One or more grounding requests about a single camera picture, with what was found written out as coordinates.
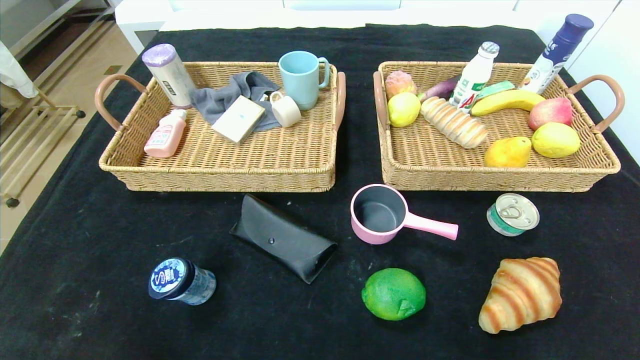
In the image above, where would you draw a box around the grey cloth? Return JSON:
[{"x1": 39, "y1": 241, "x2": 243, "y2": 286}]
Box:
[{"x1": 190, "y1": 71, "x2": 283, "y2": 133}]

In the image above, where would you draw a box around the green snack pack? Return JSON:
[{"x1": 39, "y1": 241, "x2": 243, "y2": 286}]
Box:
[{"x1": 475, "y1": 80, "x2": 516, "y2": 102}]

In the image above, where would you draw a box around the yellow banana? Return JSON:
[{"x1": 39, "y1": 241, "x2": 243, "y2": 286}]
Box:
[{"x1": 470, "y1": 89, "x2": 547, "y2": 117}]

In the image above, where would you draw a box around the light blue mug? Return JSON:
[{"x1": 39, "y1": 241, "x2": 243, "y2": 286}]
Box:
[{"x1": 278, "y1": 50, "x2": 331, "y2": 111}]

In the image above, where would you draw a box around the white milk bottle green label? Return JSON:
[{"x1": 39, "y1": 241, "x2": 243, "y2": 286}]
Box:
[{"x1": 449, "y1": 41, "x2": 500, "y2": 112}]

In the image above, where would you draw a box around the white bottle with blue cap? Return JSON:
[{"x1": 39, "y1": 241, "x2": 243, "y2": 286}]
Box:
[{"x1": 520, "y1": 13, "x2": 595, "y2": 95}]

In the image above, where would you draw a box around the gold metal rolling rack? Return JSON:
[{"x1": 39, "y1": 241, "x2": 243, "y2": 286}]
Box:
[{"x1": 0, "y1": 87, "x2": 87, "y2": 208}]

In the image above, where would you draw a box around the tin can with green label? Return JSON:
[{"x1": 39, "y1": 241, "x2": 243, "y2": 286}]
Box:
[{"x1": 486, "y1": 193, "x2": 541, "y2": 237}]

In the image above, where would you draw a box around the yellow lemon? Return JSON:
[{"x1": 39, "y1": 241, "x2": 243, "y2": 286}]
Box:
[{"x1": 531, "y1": 122, "x2": 582, "y2": 159}]

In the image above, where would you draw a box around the yellow pear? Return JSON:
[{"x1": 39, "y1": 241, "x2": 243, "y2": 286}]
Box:
[{"x1": 483, "y1": 136, "x2": 532, "y2": 168}]

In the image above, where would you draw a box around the small cream cup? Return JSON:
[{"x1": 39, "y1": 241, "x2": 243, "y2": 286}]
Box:
[{"x1": 269, "y1": 91, "x2": 303, "y2": 128}]

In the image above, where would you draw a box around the striped croissant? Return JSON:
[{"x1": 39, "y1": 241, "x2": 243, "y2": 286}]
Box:
[{"x1": 478, "y1": 257, "x2": 563, "y2": 335}]

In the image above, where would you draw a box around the black glasses case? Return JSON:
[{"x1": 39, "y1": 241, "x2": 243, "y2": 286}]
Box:
[{"x1": 229, "y1": 193, "x2": 338, "y2": 285}]

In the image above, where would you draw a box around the white counter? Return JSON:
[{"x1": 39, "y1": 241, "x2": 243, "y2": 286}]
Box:
[{"x1": 114, "y1": 0, "x2": 621, "y2": 56}]

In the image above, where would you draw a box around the wicker basket with food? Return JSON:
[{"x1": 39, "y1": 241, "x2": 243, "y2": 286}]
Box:
[{"x1": 372, "y1": 61, "x2": 626, "y2": 193}]

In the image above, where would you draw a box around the long striped bread loaf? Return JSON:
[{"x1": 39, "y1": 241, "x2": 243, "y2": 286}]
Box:
[{"x1": 420, "y1": 96, "x2": 489, "y2": 150}]

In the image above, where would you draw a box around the pink bumpy fruit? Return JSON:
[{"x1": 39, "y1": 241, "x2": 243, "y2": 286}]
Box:
[{"x1": 384, "y1": 70, "x2": 418, "y2": 100}]

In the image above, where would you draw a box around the green lime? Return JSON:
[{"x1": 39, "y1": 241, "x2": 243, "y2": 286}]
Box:
[{"x1": 361, "y1": 268, "x2": 427, "y2": 322}]

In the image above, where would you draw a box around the red peach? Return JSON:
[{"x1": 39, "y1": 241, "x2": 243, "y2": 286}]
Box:
[{"x1": 528, "y1": 97, "x2": 574, "y2": 132}]

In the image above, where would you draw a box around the wicker basket with household items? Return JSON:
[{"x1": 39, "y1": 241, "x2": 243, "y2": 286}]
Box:
[{"x1": 94, "y1": 61, "x2": 347, "y2": 193}]

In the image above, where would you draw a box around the yellow-green apple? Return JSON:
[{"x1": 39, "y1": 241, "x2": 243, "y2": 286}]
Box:
[{"x1": 387, "y1": 92, "x2": 422, "y2": 128}]

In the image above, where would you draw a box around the beige soap box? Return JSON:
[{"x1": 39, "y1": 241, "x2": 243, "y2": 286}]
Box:
[{"x1": 211, "y1": 95, "x2": 266, "y2": 146}]

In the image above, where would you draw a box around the pink saucepan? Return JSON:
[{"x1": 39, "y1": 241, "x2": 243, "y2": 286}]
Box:
[{"x1": 350, "y1": 183, "x2": 459, "y2": 245}]

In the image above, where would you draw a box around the white tumbler with purple lid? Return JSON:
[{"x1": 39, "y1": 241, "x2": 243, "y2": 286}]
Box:
[{"x1": 141, "y1": 43, "x2": 197, "y2": 109}]

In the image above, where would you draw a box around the purple eggplant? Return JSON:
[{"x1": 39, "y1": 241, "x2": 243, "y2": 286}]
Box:
[{"x1": 417, "y1": 75, "x2": 461, "y2": 103}]

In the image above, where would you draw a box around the white hanging fabric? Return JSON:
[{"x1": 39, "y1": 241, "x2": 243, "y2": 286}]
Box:
[{"x1": 0, "y1": 41, "x2": 39, "y2": 99}]

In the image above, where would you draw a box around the pink lotion bottle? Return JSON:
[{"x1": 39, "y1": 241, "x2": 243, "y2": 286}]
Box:
[{"x1": 144, "y1": 109, "x2": 188, "y2": 159}]

